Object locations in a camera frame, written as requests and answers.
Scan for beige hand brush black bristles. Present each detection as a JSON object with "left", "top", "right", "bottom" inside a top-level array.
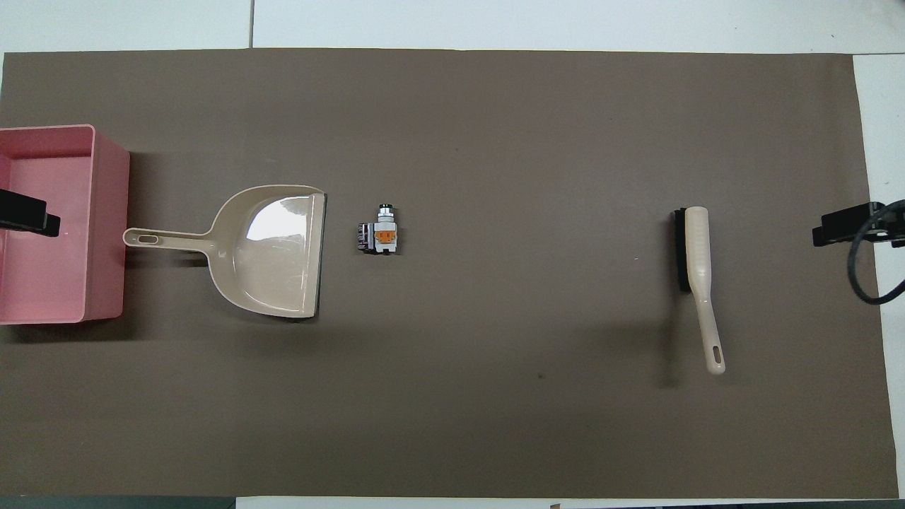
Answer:
[{"left": 672, "top": 206, "right": 727, "bottom": 375}]

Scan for grey orange electrical switch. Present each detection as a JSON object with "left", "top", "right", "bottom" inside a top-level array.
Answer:
[{"left": 356, "top": 203, "right": 400, "bottom": 257}]

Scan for pink plastic bin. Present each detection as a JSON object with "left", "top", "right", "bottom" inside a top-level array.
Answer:
[{"left": 0, "top": 124, "right": 131, "bottom": 326}]

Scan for beige plastic dustpan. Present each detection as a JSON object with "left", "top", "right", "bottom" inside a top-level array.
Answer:
[{"left": 122, "top": 185, "right": 327, "bottom": 320}]

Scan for black cable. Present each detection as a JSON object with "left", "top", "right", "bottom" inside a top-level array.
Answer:
[{"left": 847, "top": 199, "right": 905, "bottom": 306}]

